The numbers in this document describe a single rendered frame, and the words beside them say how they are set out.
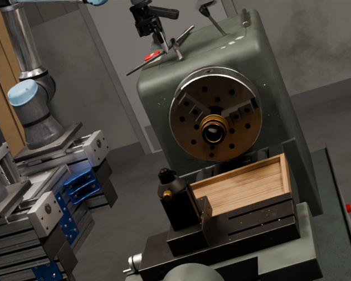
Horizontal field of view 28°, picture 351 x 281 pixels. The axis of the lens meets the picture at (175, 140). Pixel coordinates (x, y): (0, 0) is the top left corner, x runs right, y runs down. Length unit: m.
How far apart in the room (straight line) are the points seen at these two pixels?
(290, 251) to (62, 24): 4.16
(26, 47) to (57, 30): 2.98
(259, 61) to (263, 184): 0.47
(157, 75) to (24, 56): 0.53
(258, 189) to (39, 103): 0.91
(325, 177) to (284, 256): 1.25
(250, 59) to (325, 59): 2.87
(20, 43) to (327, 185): 1.33
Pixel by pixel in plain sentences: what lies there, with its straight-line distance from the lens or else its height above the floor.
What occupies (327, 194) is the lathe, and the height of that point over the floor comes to 0.54.
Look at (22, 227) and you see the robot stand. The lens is 2.22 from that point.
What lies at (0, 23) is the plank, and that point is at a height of 1.44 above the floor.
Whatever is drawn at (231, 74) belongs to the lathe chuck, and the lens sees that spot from 2.35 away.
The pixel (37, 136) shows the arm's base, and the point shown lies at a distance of 2.65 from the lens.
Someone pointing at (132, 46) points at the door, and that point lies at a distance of 5.49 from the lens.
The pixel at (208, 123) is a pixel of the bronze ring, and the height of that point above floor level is 1.12.
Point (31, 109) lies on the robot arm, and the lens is 2.63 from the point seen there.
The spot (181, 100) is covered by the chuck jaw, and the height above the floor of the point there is 1.19.
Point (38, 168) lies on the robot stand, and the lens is 2.70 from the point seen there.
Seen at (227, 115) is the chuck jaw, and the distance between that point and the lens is 2.29.
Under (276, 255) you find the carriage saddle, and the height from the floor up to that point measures 0.92.
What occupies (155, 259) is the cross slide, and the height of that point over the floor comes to 0.97.
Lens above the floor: 1.80
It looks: 18 degrees down
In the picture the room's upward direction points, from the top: 23 degrees counter-clockwise
